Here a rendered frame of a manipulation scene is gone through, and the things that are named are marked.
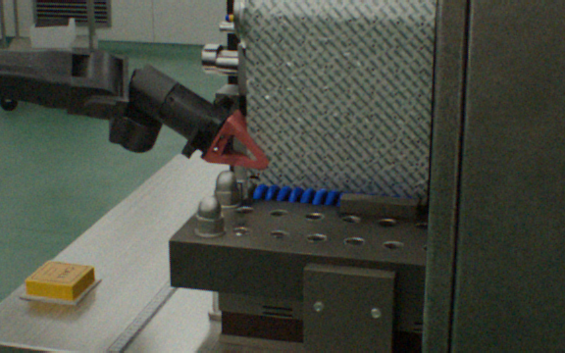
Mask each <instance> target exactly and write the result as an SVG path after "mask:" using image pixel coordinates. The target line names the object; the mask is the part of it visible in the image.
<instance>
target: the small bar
mask: <svg viewBox="0 0 565 353"><path fill-rule="evenodd" d="M419 204H420V199H412V198H400V197H387V196H376V195H363V194H351V193H343V194H342V195H341V197H340V199H339V211H340V212H344V213H356V215H368V216H380V217H391V218H403V219H414V220H417V217H418V214H419Z"/></svg>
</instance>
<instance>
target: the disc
mask: <svg viewBox="0 0 565 353"><path fill-rule="evenodd" d="M246 6H247V0H240V5H239V34H240V43H241V49H242V53H243V57H245V60H246ZM246 62H247V60H246Z"/></svg>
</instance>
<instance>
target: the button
mask: <svg viewBox="0 0 565 353"><path fill-rule="evenodd" d="M94 282H95V268H94V266H87V265H79V264H70V263H60V262H51V261H49V262H47V263H46V264H45V265H44V266H42V267H41V268H40V269H39V270H38V271H36V272H35V273H34V274H33V275H31V276H30V277H29V278H28V279H26V295H35V297H43V298H52V299H60V300H69V301H74V300H75V299H77V298H79V297H80V296H81V295H82V294H83V293H84V292H85V291H86V289H87V288H88V287H89V286H91V285H92V284H93V283H94Z"/></svg>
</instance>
